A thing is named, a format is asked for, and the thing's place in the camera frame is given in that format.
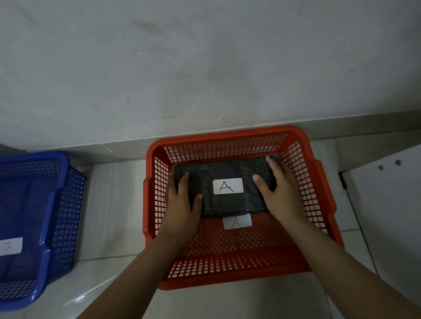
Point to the orange plastic basket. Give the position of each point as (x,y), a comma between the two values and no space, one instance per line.
(243,249)

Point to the white paper label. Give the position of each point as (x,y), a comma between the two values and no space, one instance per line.
(228,186)
(237,222)
(10,246)

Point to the person's left hand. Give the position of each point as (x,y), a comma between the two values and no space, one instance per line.
(179,220)

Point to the white cabinet door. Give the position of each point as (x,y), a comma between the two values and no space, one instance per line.
(388,223)

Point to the dark cloth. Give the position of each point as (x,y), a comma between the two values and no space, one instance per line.
(223,200)

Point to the person's right thumb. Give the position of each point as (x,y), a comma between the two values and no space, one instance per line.
(261,185)

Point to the person's left thumb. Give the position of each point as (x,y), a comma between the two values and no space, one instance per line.
(198,204)

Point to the person's right hand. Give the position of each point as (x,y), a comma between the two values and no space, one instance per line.
(283,200)

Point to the person's left forearm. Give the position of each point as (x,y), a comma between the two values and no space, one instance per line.
(131,282)

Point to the person's right forearm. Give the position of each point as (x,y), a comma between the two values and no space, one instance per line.
(348,276)

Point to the blue plastic basket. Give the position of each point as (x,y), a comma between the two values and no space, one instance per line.
(29,230)

